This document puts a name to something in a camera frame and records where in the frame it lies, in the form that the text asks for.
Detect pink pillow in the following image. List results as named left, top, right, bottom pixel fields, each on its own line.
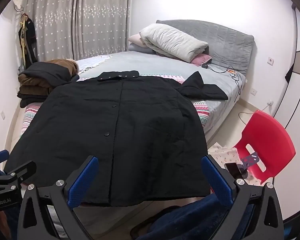
left=128, top=34, right=147, bottom=48

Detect white folded duvet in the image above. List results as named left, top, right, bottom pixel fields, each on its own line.
left=139, top=23, right=209, bottom=63

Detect red plastic chair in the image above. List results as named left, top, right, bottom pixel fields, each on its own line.
left=235, top=110, right=296, bottom=183

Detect dark pink cushion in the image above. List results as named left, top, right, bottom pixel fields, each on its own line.
left=191, top=54, right=212, bottom=67

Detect white floral cloth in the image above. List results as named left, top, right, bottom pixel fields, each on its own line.
left=208, top=142, right=261, bottom=186

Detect wall socket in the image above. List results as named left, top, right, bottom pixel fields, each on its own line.
left=267, top=57, right=274, bottom=66

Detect patterned knit blanket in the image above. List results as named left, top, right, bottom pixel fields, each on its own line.
left=20, top=74, right=210, bottom=135

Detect white wardrobe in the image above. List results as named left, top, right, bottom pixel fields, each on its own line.
left=274, top=5, right=300, bottom=219

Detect black charger cable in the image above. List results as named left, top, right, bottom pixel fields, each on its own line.
left=201, top=63, right=273, bottom=126

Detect black phone on chair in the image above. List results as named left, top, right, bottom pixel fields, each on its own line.
left=224, top=163, right=242, bottom=179

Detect grey dotted curtain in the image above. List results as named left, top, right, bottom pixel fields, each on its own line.
left=23, top=0, right=132, bottom=61

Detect hanging dark clothes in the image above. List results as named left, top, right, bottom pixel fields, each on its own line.
left=18, top=14, right=38, bottom=71

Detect grey quilted headboard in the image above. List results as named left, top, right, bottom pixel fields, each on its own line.
left=157, top=20, right=255, bottom=75

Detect grey bed sheet mattress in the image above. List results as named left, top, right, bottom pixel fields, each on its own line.
left=77, top=51, right=245, bottom=141

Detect black folded garment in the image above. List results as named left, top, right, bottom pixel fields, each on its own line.
left=16, top=61, right=80, bottom=108

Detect black coat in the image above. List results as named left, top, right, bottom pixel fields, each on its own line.
left=4, top=71, right=228, bottom=206

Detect navy blue trousers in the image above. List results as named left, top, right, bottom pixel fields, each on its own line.
left=129, top=192, right=256, bottom=240

